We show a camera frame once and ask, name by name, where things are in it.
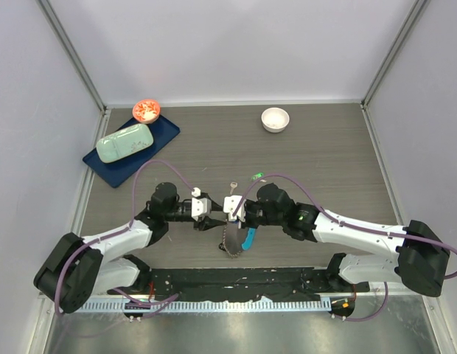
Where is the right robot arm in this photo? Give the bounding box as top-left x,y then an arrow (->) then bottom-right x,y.
227,183 -> 450,297

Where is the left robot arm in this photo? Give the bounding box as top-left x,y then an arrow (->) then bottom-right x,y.
33,182 -> 224,313

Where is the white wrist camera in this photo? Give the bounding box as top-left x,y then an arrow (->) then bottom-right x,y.
191,187 -> 211,221
223,195 -> 245,222

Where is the white slotted cable duct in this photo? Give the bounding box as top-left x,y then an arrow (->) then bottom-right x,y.
76,297 -> 331,315

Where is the red patterned bowl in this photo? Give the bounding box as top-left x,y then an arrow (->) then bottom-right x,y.
132,99 -> 161,124

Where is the white ceramic bowl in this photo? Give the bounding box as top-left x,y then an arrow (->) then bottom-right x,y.
261,107 -> 290,133

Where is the green tagged key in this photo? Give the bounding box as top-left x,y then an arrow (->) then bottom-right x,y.
251,173 -> 266,183

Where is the large keyring with blue handle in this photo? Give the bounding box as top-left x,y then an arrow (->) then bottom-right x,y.
218,222 -> 256,258

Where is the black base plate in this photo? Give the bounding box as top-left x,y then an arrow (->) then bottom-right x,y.
123,267 -> 370,302

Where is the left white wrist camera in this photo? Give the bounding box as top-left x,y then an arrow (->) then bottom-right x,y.
191,187 -> 211,221

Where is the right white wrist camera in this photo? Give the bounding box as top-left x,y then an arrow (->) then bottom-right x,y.
223,195 -> 245,222

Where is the dark blue tray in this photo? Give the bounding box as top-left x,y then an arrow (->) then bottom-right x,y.
82,115 -> 180,188

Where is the pale green oblong dish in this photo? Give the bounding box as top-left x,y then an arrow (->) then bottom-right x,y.
96,123 -> 154,164

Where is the plain silver key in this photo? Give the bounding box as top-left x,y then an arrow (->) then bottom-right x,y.
229,181 -> 237,195

